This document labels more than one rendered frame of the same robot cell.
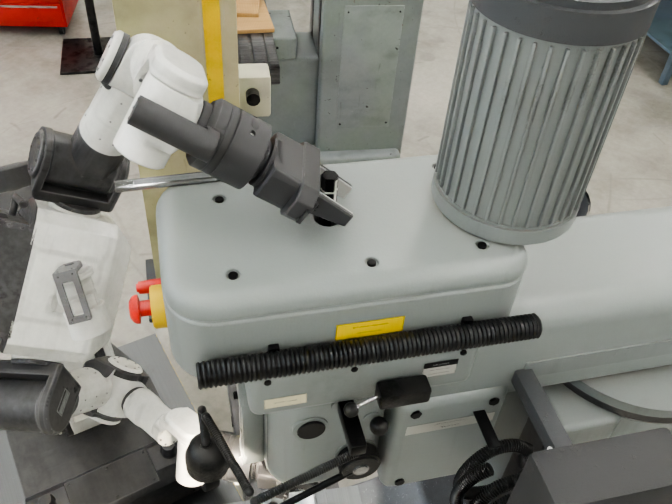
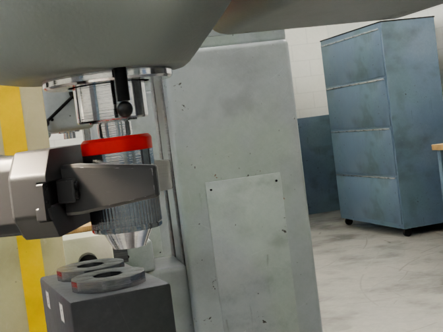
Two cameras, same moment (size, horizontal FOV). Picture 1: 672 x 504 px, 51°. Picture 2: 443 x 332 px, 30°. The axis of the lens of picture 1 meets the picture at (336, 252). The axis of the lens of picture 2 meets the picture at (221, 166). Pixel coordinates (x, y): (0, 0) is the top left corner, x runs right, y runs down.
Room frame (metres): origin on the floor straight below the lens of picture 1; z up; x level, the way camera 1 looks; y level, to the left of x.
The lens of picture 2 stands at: (0.15, -0.06, 1.27)
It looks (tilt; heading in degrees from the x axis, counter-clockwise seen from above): 3 degrees down; 1
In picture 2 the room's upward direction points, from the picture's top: 7 degrees counter-clockwise
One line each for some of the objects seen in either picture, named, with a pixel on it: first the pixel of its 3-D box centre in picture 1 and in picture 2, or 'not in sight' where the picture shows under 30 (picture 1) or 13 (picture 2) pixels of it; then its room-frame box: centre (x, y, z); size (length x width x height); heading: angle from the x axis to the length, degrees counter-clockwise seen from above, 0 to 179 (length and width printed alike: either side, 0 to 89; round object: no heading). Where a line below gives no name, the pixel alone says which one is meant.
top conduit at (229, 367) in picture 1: (375, 347); not in sight; (0.57, -0.06, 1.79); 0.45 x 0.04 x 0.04; 107
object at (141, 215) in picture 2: not in sight; (122, 190); (0.70, 0.01, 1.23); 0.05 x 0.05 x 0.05
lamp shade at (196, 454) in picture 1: (207, 453); not in sight; (0.60, 0.18, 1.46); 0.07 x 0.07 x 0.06
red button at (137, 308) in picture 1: (141, 308); not in sight; (0.63, 0.26, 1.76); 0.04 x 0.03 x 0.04; 17
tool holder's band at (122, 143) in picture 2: not in sight; (116, 144); (0.70, 0.01, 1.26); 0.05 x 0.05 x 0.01
